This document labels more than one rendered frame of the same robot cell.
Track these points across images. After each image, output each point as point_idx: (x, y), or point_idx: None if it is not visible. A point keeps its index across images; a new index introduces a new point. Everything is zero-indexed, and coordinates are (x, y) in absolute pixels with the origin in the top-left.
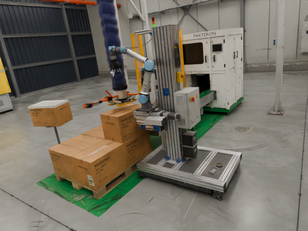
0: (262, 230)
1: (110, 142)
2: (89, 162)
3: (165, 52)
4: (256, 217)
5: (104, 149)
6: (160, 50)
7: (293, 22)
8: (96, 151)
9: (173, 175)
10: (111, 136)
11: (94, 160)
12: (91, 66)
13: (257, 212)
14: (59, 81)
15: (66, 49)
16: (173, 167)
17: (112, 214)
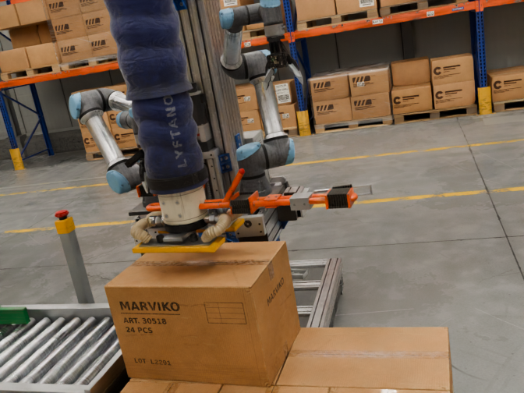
0: (382, 259)
1: (299, 356)
2: (447, 331)
3: (222, 40)
4: (362, 265)
5: (358, 342)
6: (217, 37)
7: None
8: (382, 352)
9: (329, 309)
10: (282, 342)
11: (430, 327)
12: None
13: (350, 266)
14: None
15: None
16: (302, 312)
17: (479, 388)
